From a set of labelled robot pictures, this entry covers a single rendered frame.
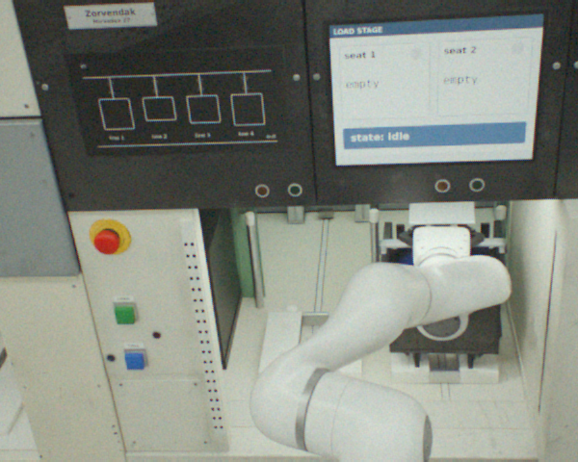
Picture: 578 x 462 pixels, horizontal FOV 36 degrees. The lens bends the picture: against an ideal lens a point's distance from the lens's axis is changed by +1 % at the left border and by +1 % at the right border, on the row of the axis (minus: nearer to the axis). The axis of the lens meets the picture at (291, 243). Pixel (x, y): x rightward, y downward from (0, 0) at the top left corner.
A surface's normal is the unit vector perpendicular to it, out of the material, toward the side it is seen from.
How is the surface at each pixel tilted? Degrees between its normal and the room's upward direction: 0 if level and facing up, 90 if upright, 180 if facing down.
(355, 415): 34
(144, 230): 90
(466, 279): 47
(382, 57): 90
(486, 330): 94
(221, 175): 90
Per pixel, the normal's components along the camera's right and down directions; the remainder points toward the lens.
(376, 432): -0.38, -0.49
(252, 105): -0.08, 0.54
